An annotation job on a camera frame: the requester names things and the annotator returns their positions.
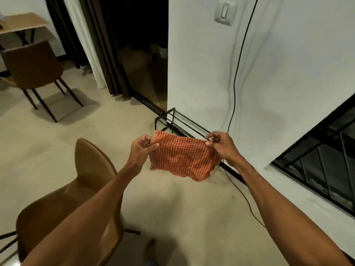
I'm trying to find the person's right hand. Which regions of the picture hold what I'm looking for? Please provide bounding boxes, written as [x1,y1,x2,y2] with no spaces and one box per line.
[205,131,242,166]

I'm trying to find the person's left hand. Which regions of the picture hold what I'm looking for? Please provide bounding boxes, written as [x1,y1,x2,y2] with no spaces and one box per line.
[126,134,160,175]

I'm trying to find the orange checked cloth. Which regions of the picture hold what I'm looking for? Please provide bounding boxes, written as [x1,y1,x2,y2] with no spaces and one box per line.
[149,131,223,182]

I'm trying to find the person's right forearm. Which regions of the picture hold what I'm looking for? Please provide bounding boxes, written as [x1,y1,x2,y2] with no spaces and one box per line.
[230,155,353,266]

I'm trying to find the person's left forearm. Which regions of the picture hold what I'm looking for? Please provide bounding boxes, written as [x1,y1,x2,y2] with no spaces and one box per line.
[21,162,139,266]

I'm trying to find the black metal floor rack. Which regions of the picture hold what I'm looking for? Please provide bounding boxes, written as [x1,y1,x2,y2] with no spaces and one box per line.
[154,107,246,185]

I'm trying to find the black sliding door track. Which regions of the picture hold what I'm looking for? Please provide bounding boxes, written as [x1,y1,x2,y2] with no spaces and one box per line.
[130,88,168,116]

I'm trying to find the brown leather chair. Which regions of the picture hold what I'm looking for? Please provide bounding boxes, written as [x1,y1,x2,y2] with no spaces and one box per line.
[0,138,141,266]
[1,40,84,123]

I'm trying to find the black window grille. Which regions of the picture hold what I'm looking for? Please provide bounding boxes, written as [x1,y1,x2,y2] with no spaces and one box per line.
[271,93,355,216]

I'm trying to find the dark curtain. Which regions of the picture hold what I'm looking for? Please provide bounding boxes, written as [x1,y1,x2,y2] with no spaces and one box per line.
[43,0,131,98]

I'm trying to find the white sheer curtain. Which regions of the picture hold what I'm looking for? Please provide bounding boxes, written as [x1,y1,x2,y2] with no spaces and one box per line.
[62,0,108,90]

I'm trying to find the wooden desk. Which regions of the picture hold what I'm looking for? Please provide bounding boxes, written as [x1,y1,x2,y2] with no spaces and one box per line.
[0,12,48,50]

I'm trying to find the black cable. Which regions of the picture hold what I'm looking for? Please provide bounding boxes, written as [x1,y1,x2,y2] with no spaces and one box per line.
[219,0,267,228]

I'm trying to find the white wall switch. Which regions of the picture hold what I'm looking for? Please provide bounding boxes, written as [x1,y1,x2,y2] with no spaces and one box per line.
[214,0,237,26]

